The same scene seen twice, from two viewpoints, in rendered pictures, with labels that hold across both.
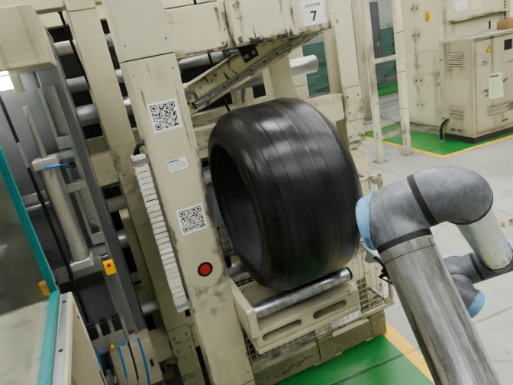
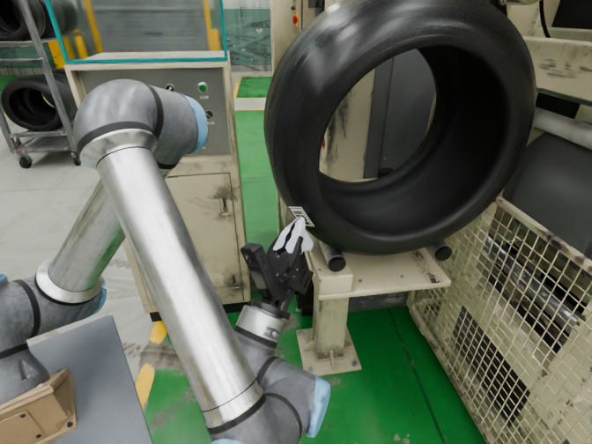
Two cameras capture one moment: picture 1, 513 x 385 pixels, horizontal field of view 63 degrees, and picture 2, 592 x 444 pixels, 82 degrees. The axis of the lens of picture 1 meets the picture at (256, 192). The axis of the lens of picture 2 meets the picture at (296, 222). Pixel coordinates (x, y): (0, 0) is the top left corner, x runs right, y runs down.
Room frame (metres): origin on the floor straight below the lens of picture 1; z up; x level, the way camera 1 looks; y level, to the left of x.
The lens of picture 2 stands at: (1.19, -0.90, 1.44)
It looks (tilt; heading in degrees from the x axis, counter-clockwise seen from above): 32 degrees down; 100
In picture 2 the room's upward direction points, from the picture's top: straight up
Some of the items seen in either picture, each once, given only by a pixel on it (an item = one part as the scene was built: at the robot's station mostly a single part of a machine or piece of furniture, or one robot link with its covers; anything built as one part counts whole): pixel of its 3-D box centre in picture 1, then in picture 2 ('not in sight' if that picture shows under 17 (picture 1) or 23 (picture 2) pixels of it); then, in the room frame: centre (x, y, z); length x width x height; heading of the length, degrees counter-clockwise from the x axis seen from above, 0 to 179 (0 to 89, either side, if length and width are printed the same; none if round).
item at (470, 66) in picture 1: (485, 85); not in sight; (5.27, -3.10, 0.62); 0.91 x 0.58 x 1.25; 105
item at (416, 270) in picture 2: (285, 300); (364, 250); (1.26, -0.03, 0.80); 0.37 x 0.36 x 0.02; 19
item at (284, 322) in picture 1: (303, 311); (321, 244); (1.12, -0.07, 0.84); 0.36 x 0.09 x 0.06; 109
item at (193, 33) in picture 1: (237, 25); not in sight; (1.58, -0.05, 1.71); 0.61 x 0.25 x 0.15; 109
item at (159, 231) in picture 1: (162, 234); not in sight; (1.10, 0.28, 1.19); 0.05 x 0.04 x 0.48; 19
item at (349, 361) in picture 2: not in sight; (327, 347); (1.15, 0.21, 0.02); 0.27 x 0.27 x 0.04; 19
